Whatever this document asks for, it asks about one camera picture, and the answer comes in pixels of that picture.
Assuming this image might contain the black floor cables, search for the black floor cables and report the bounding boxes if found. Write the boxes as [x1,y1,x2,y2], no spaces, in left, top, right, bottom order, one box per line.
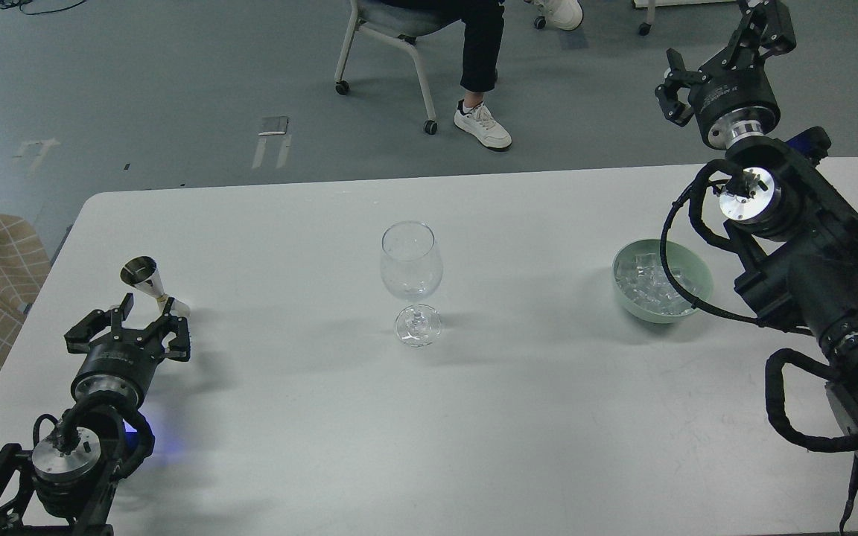
[0,0,87,32]

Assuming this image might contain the clear ice cubes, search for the clear ice cubes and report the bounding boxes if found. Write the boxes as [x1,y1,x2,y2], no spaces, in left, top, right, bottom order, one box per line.
[615,253,694,318]

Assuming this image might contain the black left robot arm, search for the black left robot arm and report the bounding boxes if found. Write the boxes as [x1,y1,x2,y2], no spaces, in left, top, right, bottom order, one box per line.
[0,294,191,535]

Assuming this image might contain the green bowl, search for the green bowl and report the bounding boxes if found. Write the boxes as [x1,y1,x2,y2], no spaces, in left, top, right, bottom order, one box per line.
[611,240,714,325]

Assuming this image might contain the clear wine glass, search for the clear wine glass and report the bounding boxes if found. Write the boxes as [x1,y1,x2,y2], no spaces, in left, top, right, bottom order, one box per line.
[379,220,443,348]

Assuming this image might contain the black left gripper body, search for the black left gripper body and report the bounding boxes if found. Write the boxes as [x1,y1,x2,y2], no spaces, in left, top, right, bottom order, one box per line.
[69,329,165,407]

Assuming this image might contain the grey chair with castors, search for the grey chair with castors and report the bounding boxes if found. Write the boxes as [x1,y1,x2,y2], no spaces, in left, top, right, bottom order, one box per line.
[334,1,460,135]

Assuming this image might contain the seated person in black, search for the seated person in black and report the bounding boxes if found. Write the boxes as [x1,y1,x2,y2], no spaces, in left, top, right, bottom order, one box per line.
[377,0,585,153]

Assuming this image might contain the grey tape piece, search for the grey tape piece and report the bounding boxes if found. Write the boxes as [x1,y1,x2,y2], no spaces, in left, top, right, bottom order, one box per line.
[258,115,290,137]

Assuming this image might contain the white furniture base with castor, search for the white furniture base with castor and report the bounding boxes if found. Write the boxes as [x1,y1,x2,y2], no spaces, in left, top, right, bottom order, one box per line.
[632,0,757,36]

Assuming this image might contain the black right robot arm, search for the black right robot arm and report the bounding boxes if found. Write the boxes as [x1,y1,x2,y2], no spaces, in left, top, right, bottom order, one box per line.
[655,1,858,532]

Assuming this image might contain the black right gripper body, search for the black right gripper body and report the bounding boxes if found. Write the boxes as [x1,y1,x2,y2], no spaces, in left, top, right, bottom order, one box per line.
[688,63,782,150]

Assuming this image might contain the steel jigger measuring cup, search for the steel jigger measuring cup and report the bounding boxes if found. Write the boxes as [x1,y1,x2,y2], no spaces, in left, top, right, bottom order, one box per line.
[119,257,190,318]

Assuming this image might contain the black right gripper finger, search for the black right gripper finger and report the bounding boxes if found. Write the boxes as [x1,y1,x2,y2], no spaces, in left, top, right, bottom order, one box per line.
[655,48,708,127]
[719,1,797,70]

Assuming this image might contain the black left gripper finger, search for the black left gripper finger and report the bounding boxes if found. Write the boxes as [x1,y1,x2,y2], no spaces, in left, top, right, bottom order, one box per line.
[139,298,191,363]
[64,293,134,355]

